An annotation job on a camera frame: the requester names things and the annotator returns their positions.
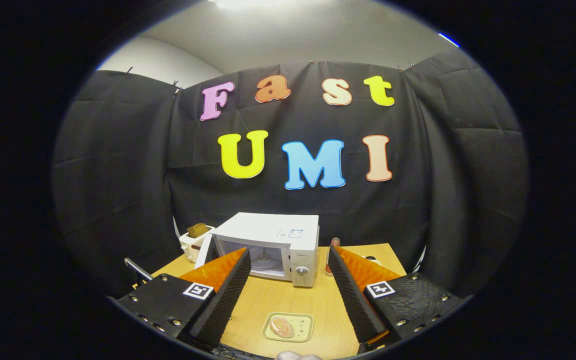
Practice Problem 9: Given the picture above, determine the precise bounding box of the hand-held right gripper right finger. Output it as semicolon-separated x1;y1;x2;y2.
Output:
328;245;471;353

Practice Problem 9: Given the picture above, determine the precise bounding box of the white toaster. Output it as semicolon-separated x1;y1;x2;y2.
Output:
179;226;216;264

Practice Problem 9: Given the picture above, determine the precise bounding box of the black backdrop cloth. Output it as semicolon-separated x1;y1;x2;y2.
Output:
52;47;529;301

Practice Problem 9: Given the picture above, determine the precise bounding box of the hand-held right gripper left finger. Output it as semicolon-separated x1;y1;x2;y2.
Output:
113;247;252;351

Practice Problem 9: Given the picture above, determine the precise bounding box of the grey metal bar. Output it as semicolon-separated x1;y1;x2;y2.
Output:
124;258;154;281

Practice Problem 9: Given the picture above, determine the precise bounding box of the white microwave oven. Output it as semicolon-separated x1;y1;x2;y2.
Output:
194;212;320;288

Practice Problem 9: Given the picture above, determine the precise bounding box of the clear bottle with red cap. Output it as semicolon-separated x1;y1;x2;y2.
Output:
325;237;341;277

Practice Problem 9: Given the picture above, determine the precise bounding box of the pale green rectangular plate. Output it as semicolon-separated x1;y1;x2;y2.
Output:
261;312;315;343

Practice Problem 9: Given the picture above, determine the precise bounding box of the round bread bun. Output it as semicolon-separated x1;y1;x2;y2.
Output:
269;316;295;339

